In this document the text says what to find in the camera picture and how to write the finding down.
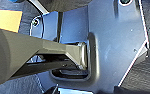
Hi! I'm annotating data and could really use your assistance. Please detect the round base emblem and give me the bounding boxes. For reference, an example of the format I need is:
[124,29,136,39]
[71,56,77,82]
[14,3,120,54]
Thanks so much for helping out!
[118,0,134,7]

